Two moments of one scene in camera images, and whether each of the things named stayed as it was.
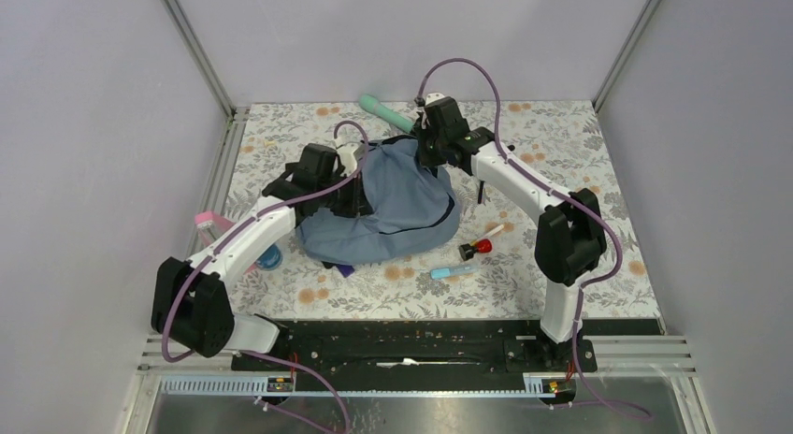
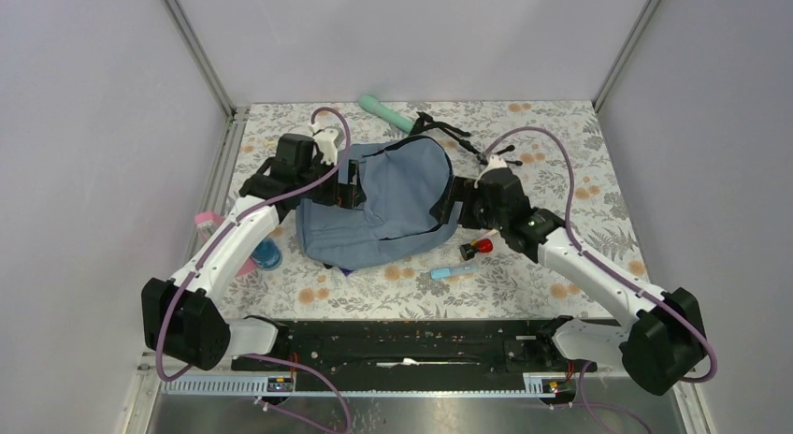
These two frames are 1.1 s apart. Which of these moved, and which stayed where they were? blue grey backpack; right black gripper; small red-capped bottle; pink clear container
Moved: right black gripper
Stayed: pink clear container; blue grey backpack; small red-capped bottle
